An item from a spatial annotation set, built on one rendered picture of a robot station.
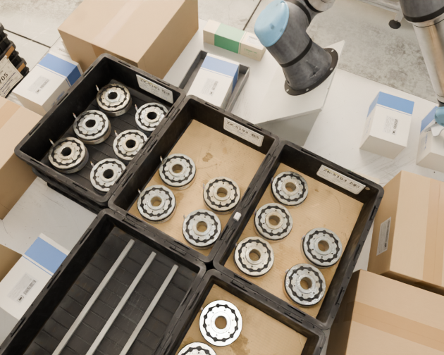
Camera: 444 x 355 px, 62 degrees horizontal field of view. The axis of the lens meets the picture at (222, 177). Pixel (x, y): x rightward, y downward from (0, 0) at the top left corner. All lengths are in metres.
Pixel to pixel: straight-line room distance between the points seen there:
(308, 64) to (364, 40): 1.62
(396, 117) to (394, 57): 1.39
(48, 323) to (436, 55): 1.08
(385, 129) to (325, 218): 0.41
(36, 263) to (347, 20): 2.40
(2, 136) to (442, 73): 1.16
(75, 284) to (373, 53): 2.26
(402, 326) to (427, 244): 0.23
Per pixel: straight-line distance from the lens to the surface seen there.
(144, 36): 1.29
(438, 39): 0.93
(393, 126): 1.34
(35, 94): 1.38
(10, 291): 1.14
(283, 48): 1.12
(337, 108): 1.43
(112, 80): 1.29
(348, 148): 1.35
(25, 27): 2.86
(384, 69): 2.64
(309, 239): 1.01
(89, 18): 1.39
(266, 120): 1.20
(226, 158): 1.09
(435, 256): 1.13
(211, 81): 1.30
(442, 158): 1.38
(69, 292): 1.04
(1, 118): 1.28
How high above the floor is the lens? 1.80
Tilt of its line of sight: 65 degrees down
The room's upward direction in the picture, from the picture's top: 5 degrees clockwise
